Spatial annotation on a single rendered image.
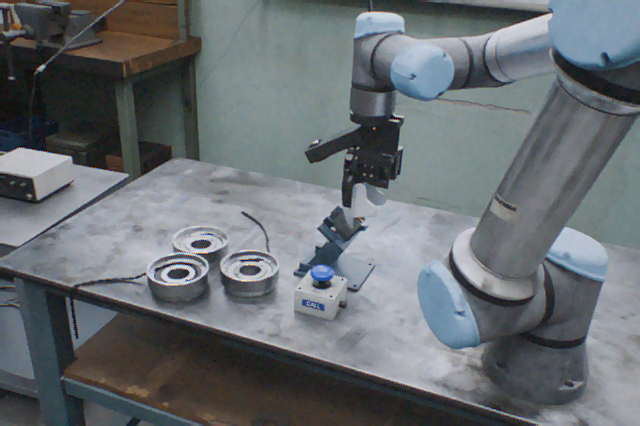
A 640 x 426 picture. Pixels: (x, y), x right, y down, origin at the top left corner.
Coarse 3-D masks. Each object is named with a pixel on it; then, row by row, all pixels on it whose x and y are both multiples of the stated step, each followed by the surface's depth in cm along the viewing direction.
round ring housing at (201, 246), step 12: (192, 228) 120; (204, 228) 121; (216, 228) 120; (180, 240) 118; (192, 240) 118; (204, 240) 119; (228, 240) 116; (180, 252) 113; (192, 252) 112; (204, 252) 112; (216, 252) 113; (228, 252) 117; (216, 264) 115
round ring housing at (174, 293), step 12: (156, 264) 109; (204, 264) 110; (168, 276) 108; (180, 276) 110; (192, 276) 107; (204, 276) 106; (156, 288) 103; (168, 288) 103; (180, 288) 103; (192, 288) 104; (204, 288) 108; (168, 300) 105; (180, 300) 105
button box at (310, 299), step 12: (336, 276) 106; (300, 288) 102; (312, 288) 102; (324, 288) 102; (336, 288) 103; (300, 300) 102; (312, 300) 101; (324, 300) 101; (336, 300) 102; (300, 312) 103; (312, 312) 102; (324, 312) 102; (336, 312) 103
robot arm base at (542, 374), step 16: (512, 336) 88; (528, 336) 86; (496, 352) 91; (512, 352) 88; (528, 352) 87; (544, 352) 86; (560, 352) 85; (576, 352) 86; (496, 368) 90; (512, 368) 88; (528, 368) 87; (544, 368) 86; (560, 368) 86; (576, 368) 87; (512, 384) 88; (528, 384) 87; (544, 384) 86; (560, 384) 86; (576, 384) 88; (544, 400) 87; (560, 400) 87
